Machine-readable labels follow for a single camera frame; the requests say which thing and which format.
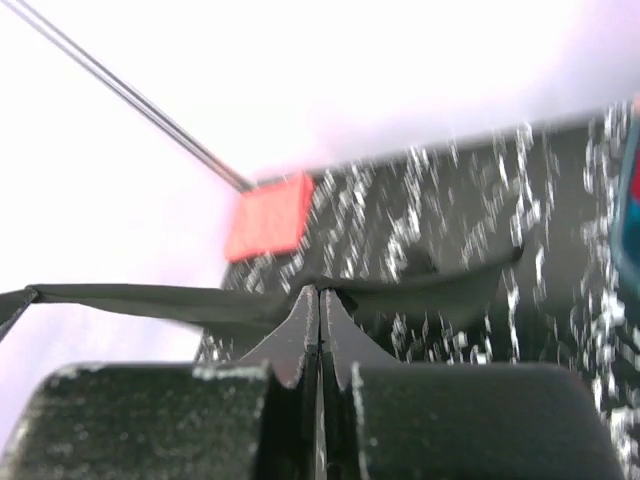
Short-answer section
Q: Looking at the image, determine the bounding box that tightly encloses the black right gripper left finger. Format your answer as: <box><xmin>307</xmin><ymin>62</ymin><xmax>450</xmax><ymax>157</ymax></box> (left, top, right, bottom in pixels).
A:
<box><xmin>1</xmin><ymin>287</ymin><xmax>319</xmax><ymax>479</ymax></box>

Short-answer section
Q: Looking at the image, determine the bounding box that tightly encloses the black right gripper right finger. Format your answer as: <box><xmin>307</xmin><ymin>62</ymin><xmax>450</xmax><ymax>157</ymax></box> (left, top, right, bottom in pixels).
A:
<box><xmin>319</xmin><ymin>291</ymin><xmax>623</xmax><ymax>479</ymax></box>

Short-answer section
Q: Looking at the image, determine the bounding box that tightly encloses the black t shirt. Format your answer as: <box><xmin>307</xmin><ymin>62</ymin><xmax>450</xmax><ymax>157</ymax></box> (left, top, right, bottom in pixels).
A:
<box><xmin>0</xmin><ymin>244</ymin><xmax>526</xmax><ymax>351</ymax></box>

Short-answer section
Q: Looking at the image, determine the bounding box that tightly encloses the folded pink t shirt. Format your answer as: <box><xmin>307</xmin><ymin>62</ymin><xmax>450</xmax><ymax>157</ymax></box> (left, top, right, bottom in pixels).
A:
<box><xmin>224</xmin><ymin>173</ymin><xmax>314</xmax><ymax>263</ymax></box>

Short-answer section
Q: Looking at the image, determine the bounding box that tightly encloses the teal plastic laundry basket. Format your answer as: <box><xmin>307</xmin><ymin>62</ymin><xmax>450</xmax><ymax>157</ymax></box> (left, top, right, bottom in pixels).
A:
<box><xmin>610</xmin><ymin>94</ymin><xmax>639</xmax><ymax>328</ymax></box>

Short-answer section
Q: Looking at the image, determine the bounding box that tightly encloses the aluminium frame post left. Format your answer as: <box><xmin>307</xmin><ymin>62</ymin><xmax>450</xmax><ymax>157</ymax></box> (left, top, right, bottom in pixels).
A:
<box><xmin>2</xmin><ymin>0</ymin><xmax>254</xmax><ymax>193</ymax></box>

